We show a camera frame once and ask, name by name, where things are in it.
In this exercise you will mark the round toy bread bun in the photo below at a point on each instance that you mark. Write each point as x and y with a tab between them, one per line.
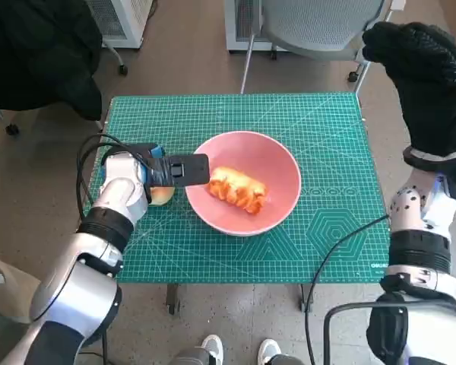
160	195

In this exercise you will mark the black left hand blue tape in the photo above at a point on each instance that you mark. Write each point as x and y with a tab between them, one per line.
152	150

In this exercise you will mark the black knitted gloved right hand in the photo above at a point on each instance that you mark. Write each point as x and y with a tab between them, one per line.
433	95

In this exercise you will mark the office chair with casters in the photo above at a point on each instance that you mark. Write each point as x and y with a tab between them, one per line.
123	70

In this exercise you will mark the grey mesh chair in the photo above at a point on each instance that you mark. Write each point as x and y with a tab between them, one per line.
319	23

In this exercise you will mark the pink bowl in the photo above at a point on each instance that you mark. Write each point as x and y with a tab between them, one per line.
277	213

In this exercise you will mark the white perforated cabinet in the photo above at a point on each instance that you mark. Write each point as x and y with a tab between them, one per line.
125	19
243	23

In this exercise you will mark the green cutting mat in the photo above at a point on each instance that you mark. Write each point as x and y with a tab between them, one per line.
251	262

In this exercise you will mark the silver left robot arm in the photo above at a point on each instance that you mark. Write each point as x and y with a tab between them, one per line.
72	281

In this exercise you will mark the long orange toy bread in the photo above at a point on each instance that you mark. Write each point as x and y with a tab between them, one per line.
237	188

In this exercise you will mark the black table leg caster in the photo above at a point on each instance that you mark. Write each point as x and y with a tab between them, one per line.
305	298
173	298

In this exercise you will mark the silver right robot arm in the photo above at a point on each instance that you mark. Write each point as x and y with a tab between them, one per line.
406	213

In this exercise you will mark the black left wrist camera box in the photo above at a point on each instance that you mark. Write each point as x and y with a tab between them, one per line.
190	167

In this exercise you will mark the person's leg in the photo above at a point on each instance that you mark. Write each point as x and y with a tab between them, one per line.
7	292

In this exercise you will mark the grey leg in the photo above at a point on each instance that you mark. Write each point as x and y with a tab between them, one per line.
289	360
192	359

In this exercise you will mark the white shoe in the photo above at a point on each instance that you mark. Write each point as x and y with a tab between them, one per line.
270	348
213	348

